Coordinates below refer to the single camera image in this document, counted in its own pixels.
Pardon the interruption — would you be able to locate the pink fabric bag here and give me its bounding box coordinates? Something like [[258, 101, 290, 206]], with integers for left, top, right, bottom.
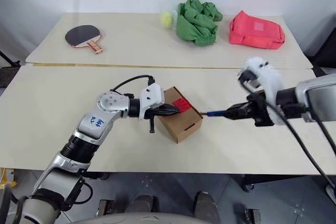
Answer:
[[228, 10, 286, 50]]

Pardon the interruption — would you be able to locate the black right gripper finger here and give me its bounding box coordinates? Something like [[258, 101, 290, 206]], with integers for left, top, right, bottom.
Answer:
[[227, 103, 250, 113], [225, 111, 252, 121]]

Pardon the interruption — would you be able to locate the yellow floor object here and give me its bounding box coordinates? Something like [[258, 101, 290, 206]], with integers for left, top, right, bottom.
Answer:
[[0, 167, 15, 190]]

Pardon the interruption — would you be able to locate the black furniture frame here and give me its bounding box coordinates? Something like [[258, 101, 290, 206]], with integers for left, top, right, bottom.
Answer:
[[306, 11, 336, 78]]

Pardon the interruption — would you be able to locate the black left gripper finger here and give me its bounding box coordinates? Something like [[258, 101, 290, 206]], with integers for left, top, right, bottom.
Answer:
[[159, 103, 181, 112], [155, 110, 180, 117]]

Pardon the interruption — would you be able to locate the brown cardboard box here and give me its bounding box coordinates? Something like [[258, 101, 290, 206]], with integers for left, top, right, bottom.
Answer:
[[155, 86, 204, 144]]

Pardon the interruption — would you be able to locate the dark rounded shape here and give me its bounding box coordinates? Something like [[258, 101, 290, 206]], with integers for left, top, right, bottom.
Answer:
[[125, 194, 160, 214], [193, 191, 221, 224]]

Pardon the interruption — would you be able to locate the red tape patch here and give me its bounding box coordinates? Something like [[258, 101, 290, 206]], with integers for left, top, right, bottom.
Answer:
[[172, 98, 192, 113]]

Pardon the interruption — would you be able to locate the black tripod stand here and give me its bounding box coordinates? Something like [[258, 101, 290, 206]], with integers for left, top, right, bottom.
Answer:
[[0, 49, 22, 88]]

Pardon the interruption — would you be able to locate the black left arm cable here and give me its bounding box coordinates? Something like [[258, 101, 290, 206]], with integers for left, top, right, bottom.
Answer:
[[109, 74, 156, 94], [64, 178, 95, 207]]

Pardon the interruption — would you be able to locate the metal table foot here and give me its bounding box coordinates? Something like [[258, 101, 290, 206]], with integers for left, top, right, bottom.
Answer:
[[244, 208, 262, 224], [96, 199, 115, 218]]

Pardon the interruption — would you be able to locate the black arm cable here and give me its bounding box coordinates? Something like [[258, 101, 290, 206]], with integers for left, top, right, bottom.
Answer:
[[267, 103, 336, 184], [64, 178, 95, 207], [109, 74, 156, 94], [313, 118, 336, 155]]

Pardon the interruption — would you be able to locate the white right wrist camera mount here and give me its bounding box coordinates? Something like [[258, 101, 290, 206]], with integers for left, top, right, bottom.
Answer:
[[237, 56, 286, 125]]

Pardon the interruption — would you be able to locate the blue pen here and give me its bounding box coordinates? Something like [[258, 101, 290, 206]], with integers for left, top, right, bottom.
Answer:
[[200, 109, 229, 118]]

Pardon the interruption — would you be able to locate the yellow tennis ball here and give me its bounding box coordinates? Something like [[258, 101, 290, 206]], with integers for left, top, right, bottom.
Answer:
[[161, 11, 174, 27]]

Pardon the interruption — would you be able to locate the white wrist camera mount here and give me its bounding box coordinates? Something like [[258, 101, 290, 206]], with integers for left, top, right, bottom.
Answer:
[[237, 56, 286, 125], [138, 83, 165, 120]]

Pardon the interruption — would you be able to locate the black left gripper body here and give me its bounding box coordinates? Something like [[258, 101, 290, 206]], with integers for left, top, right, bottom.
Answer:
[[143, 102, 169, 134]]

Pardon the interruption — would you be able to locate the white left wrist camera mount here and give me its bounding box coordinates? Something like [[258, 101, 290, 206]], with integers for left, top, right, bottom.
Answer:
[[138, 83, 165, 120]]

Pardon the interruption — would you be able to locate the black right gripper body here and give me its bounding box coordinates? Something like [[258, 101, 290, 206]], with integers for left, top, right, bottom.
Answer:
[[246, 90, 275, 128]]

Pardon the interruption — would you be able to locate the black table tennis paddle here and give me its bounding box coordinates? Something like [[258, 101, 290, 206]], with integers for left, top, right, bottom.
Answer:
[[64, 25, 104, 55]]

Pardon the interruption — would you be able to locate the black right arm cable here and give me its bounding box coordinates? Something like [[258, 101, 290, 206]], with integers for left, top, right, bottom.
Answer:
[[313, 118, 336, 155], [267, 103, 336, 184]]

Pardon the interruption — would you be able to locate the crumpled green cloth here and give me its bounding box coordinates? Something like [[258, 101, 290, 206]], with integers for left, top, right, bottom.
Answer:
[[175, 0, 224, 47]]

